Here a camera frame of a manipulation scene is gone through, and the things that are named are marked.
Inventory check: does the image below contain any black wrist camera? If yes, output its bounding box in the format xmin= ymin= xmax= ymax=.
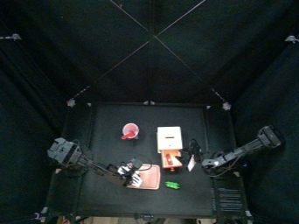
xmin=188 ymin=139 xmax=204 ymax=158
xmin=130 ymin=157 xmax=144 ymax=169

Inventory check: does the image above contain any thin white cord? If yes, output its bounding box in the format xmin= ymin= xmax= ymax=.
xmin=107 ymin=0 xmax=227 ymax=103
xmin=71 ymin=0 xmax=207 ymax=100

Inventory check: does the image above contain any pink cutting board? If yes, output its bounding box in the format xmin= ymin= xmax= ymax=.
xmin=126 ymin=164 xmax=163 ymax=191

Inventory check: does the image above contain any green toy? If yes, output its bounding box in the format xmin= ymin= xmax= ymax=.
xmin=163 ymin=180 xmax=182 ymax=190

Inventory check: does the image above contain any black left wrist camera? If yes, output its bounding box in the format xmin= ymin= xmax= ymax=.
xmin=130 ymin=157 xmax=144 ymax=169

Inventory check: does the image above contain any light wooden drawer box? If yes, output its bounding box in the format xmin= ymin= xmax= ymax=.
xmin=156 ymin=125 xmax=184 ymax=154

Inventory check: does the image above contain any pink cup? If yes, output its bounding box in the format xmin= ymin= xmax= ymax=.
xmin=122 ymin=122 xmax=142 ymax=139

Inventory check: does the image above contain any black table edge clamp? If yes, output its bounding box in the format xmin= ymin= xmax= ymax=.
xmin=134 ymin=213 xmax=155 ymax=221

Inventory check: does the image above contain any red spoon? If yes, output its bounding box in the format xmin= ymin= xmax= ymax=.
xmin=120 ymin=130 xmax=138 ymax=141

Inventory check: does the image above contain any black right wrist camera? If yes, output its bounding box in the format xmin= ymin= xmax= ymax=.
xmin=188 ymin=139 xmax=204 ymax=158

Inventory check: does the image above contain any black left wrist camera cable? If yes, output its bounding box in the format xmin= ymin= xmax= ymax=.
xmin=135 ymin=154 xmax=155 ymax=172

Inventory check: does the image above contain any orange block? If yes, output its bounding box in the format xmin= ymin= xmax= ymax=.
xmin=160 ymin=149 xmax=183 ymax=172

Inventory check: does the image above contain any black vertical frame pole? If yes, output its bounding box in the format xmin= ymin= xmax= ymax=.
xmin=147 ymin=0 xmax=155 ymax=103

